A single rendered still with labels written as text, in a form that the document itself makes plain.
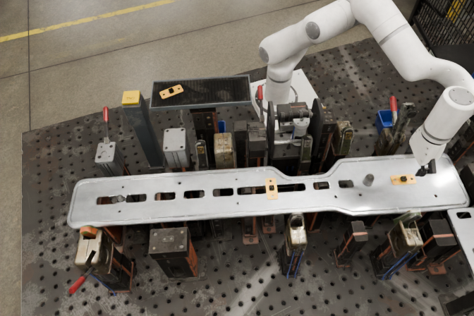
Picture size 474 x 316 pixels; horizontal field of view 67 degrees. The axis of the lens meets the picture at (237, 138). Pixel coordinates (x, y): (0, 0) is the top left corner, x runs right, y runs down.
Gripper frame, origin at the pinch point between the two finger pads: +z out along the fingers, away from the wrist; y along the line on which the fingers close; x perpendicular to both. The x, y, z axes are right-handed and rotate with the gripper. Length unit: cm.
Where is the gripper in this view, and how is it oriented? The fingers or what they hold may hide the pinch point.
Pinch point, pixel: (415, 161)
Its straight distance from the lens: 131.3
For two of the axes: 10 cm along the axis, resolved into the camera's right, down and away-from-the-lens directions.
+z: 0.3, 5.8, 8.1
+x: 10.0, -0.7, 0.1
